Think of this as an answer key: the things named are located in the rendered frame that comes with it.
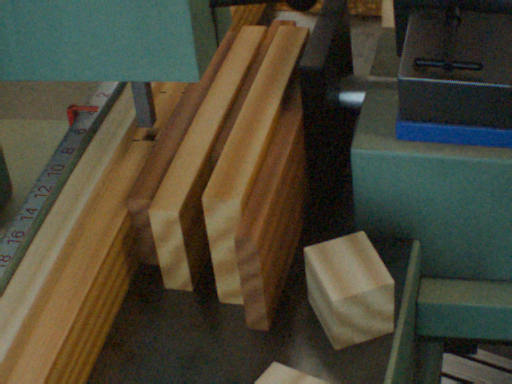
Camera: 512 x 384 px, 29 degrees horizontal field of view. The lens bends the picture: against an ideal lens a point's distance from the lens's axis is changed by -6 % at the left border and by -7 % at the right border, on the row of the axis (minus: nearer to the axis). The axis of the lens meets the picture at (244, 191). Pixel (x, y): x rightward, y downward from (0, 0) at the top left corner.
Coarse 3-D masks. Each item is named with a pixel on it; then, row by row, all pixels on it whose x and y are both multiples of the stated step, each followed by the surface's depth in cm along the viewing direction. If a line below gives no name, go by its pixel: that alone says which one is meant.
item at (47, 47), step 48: (0, 0) 54; (48, 0) 53; (96, 0) 52; (144, 0) 52; (192, 0) 52; (0, 48) 56; (48, 48) 55; (96, 48) 54; (144, 48) 54; (192, 48) 53
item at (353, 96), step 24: (336, 0) 62; (336, 24) 59; (312, 48) 57; (336, 48) 59; (312, 72) 56; (336, 72) 59; (312, 96) 57; (336, 96) 59; (360, 96) 60; (312, 120) 58; (336, 120) 60; (312, 144) 59; (336, 144) 60; (312, 168) 60; (336, 168) 61; (312, 192) 61
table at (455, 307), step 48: (336, 192) 62; (384, 240) 58; (144, 288) 57; (288, 288) 56; (432, 288) 59; (480, 288) 58; (144, 336) 54; (192, 336) 53; (240, 336) 53; (288, 336) 53; (384, 336) 52; (480, 336) 58
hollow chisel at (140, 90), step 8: (136, 88) 59; (144, 88) 59; (136, 96) 60; (144, 96) 60; (152, 96) 60; (136, 104) 60; (144, 104) 60; (152, 104) 61; (136, 112) 60; (144, 112) 60; (152, 112) 61; (144, 120) 61; (152, 120) 61
